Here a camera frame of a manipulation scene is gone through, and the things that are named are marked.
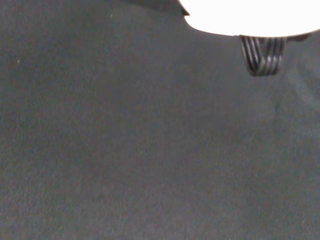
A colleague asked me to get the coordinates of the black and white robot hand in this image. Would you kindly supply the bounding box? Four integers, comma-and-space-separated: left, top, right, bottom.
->
178, 0, 320, 77

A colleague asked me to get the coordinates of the black bench cloth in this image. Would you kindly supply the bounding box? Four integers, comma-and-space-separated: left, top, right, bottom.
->
0, 0, 320, 240

